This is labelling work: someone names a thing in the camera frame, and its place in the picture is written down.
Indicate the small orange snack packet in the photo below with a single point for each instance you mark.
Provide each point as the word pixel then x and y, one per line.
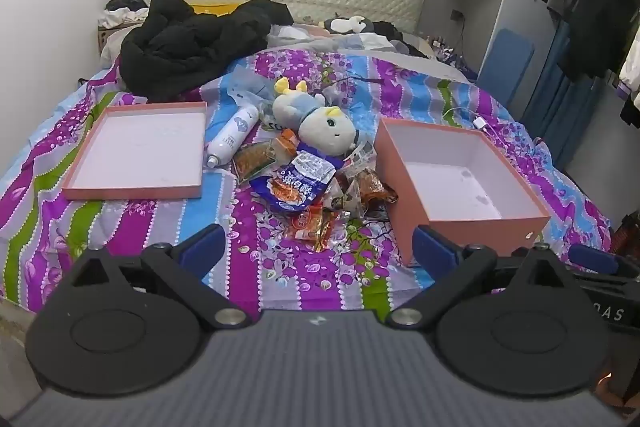
pixel 289 142

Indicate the pink cardboard box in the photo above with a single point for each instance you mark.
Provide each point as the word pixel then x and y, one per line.
pixel 400 192

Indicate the black hanging coat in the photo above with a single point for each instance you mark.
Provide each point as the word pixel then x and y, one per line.
pixel 602 7

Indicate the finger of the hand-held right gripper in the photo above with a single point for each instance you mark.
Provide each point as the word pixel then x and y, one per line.
pixel 595 259

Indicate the pile of clothes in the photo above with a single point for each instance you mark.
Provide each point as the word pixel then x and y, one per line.
pixel 122 7

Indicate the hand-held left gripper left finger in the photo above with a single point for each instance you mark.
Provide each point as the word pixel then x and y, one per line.
pixel 206 243

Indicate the grey and white clothes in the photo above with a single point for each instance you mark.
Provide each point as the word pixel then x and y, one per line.
pixel 350 42

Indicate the yellow pillow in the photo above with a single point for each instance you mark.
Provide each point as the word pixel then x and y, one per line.
pixel 215 8

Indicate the pink box lid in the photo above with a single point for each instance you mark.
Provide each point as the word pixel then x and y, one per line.
pixel 135 147

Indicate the blue curtain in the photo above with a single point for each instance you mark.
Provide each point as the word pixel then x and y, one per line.
pixel 555 97

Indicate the green-edged snack packet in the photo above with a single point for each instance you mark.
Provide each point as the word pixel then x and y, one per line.
pixel 252 163

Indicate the black jacket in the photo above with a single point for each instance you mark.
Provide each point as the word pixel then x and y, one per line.
pixel 185 42

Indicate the blue snack packet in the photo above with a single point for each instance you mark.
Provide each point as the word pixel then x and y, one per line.
pixel 295 179

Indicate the penguin plush toy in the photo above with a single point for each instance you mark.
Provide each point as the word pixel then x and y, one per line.
pixel 345 25

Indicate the red orange snack packet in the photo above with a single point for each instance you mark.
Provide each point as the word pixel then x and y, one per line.
pixel 305 222

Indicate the clear labelled packet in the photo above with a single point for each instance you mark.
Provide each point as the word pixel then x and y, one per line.
pixel 361 156

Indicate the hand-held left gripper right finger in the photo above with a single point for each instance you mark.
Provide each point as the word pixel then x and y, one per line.
pixel 434 248

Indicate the orange foil snack packet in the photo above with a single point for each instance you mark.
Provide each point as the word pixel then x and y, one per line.
pixel 327 234

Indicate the small black wall socket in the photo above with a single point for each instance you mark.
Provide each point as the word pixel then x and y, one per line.
pixel 456 15

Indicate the white spray bottle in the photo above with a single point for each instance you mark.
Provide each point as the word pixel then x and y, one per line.
pixel 232 134

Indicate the blue padded board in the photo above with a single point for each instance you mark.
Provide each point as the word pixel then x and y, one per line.
pixel 505 67

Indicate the grey and blue plush toy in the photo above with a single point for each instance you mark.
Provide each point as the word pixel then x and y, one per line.
pixel 320 127

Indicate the clear plastic bag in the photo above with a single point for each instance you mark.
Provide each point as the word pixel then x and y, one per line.
pixel 250 87

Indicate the brown snack packet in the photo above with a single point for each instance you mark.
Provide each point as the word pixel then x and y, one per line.
pixel 372 189

